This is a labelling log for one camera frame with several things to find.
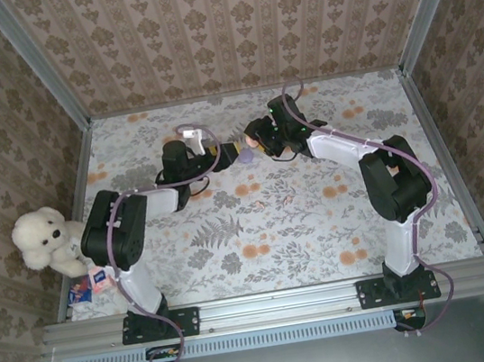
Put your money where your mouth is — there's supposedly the blue printed packet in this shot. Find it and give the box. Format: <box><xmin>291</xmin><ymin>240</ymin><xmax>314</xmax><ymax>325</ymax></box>
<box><xmin>64</xmin><ymin>276</ymin><xmax>96</xmax><ymax>307</ymax></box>

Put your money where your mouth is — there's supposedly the purple earbud charging case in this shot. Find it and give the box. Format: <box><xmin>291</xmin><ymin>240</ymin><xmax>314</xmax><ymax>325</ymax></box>
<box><xmin>236</xmin><ymin>146</ymin><xmax>258</xmax><ymax>167</ymax></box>

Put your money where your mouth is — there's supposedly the aluminium front frame rail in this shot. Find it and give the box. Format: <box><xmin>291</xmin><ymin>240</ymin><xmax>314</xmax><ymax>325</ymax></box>
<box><xmin>39</xmin><ymin>257</ymin><xmax>484</xmax><ymax>357</ymax></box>

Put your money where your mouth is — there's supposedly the aluminium corner post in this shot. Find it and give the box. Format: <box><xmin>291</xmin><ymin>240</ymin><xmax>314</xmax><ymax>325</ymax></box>
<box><xmin>388</xmin><ymin>0</ymin><xmax>484</xmax><ymax>77</ymax></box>
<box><xmin>0</xmin><ymin>0</ymin><xmax>94</xmax><ymax>141</ymax></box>

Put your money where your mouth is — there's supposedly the small pink box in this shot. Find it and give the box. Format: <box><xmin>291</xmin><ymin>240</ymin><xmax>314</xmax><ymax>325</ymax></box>
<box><xmin>86</xmin><ymin>262</ymin><xmax>120</xmax><ymax>296</ymax></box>

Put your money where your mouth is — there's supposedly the pink earbud charging case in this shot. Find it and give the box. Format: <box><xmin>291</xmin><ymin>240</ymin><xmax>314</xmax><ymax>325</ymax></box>
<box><xmin>242</xmin><ymin>131</ymin><xmax>261</xmax><ymax>151</ymax></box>

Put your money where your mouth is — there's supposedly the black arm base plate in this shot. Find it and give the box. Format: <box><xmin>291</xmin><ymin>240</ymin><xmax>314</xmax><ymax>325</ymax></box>
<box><xmin>118</xmin><ymin>304</ymin><xmax>203</xmax><ymax>347</ymax></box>
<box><xmin>354</xmin><ymin>268</ymin><xmax>443</xmax><ymax>312</ymax></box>

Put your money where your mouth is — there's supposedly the aluminium back edge rail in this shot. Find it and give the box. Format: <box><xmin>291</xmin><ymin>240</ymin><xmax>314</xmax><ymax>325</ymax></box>
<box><xmin>86</xmin><ymin>65</ymin><xmax>405</xmax><ymax>122</ymax></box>

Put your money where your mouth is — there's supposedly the aluminium side rail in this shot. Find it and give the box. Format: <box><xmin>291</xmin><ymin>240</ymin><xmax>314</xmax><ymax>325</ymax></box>
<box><xmin>397</xmin><ymin>58</ymin><xmax>484</xmax><ymax>267</ymax></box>
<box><xmin>28</xmin><ymin>119</ymin><xmax>121</xmax><ymax>323</ymax></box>

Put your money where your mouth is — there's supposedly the white teddy bear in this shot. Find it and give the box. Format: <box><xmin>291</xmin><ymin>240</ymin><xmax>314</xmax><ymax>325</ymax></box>
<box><xmin>7</xmin><ymin>199</ymin><xmax>97</xmax><ymax>286</ymax></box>

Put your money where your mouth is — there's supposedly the slotted grey cable duct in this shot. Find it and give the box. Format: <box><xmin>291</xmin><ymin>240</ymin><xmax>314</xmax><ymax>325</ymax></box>
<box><xmin>59</xmin><ymin>308</ymin><xmax>397</xmax><ymax>362</ymax></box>

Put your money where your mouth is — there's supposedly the small control board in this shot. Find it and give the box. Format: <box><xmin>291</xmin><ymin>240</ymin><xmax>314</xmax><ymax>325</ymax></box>
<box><xmin>144</xmin><ymin>342</ymin><xmax>184</xmax><ymax>362</ymax></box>
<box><xmin>390</xmin><ymin>303</ymin><xmax>430</xmax><ymax>335</ymax></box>

